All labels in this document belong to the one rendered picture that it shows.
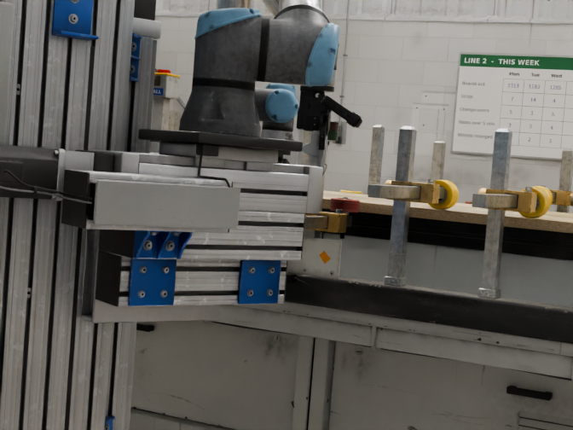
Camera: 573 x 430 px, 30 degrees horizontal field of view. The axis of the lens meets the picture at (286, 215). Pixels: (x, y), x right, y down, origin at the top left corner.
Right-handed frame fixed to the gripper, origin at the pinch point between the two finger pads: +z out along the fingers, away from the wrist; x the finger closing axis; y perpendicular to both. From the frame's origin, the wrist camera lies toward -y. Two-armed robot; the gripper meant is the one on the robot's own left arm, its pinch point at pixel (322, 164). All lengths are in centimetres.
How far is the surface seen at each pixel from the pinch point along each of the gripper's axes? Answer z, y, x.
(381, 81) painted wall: -81, 12, -760
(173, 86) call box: -19, 47, -26
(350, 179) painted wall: 16, 34, -767
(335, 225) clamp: 15.9, -4.5, -4.2
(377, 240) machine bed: 20.2, -15.2, -24.2
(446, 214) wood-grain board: 10.9, -33.4, -13.0
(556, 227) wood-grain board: 11, -61, -3
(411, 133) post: -9.6, -22.2, 1.4
